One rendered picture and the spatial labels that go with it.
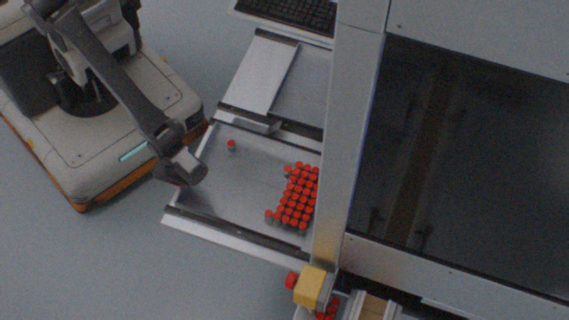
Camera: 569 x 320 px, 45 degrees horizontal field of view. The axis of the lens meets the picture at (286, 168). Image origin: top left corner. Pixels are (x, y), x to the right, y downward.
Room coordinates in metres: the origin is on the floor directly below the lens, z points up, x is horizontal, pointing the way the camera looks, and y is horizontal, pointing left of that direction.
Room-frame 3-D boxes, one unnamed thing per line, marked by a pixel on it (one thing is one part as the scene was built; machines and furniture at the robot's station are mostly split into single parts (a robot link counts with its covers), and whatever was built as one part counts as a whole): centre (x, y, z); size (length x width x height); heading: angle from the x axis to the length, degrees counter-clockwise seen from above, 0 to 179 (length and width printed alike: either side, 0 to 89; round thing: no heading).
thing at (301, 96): (1.14, -0.15, 0.90); 0.34 x 0.26 x 0.04; 71
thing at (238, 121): (1.04, 0.08, 0.91); 0.14 x 0.03 x 0.06; 71
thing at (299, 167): (0.82, -0.01, 0.90); 0.18 x 0.02 x 0.05; 160
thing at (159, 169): (0.84, 0.27, 1.01); 0.10 x 0.07 x 0.07; 71
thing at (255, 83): (1.00, -0.02, 0.87); 0.70 x 0.48 x 0.02; 161
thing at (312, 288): (0.54, -0.07, 0.99); 0.08 x 0.07 x 0.07; 71
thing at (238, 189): (0.85, 0.08, 0.90); 0.34 x 0.26 x 0.04; 70
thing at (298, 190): (0.82, -0.03, 0.90); 0.18 x 0.02 x 0.05; 160
